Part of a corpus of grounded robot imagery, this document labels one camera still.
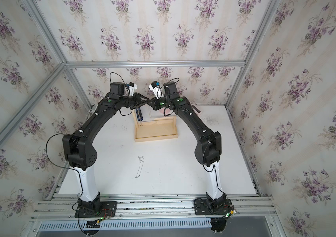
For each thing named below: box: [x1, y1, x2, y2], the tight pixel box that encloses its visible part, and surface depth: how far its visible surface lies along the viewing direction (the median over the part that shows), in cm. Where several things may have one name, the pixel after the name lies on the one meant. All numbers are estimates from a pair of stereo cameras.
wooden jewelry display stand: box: [131, 109, 179, 143], surface depth 107 cm
